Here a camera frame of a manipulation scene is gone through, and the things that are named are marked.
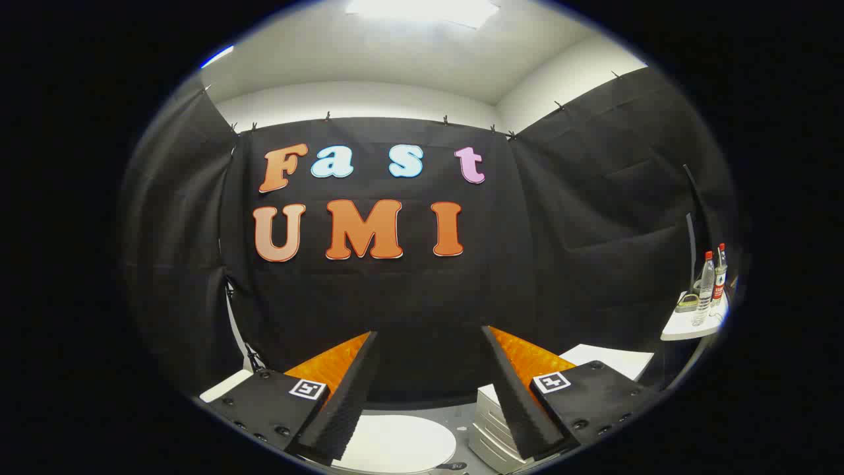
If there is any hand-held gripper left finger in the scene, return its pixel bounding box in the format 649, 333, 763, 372
208, 331, 381, 462

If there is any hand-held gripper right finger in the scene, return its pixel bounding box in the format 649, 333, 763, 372
481, 325, 662, 461

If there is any white toilet lid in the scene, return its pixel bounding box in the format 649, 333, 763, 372
330, 414, 457, 474

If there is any white drawer cabinet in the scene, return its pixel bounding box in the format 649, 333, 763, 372
468, 343, 655, 474

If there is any black backdrop cloth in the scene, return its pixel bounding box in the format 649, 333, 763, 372
121, 66, 739, 403

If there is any black backdrop stand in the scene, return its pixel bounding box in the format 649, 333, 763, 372
223, 277, 266, 374

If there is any white side table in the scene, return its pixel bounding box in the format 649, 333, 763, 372
661, 290, 730, 342

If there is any clear bottle red cap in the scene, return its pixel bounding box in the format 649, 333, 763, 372
692, 251, 717, 327

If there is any dark stand pole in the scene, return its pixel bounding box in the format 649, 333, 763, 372
682, 165, 714, 294

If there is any red label bottle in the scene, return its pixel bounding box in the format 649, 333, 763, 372
711, 243, 729, 306

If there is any ceiling light panel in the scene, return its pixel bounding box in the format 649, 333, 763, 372
344, 0, 500, 30

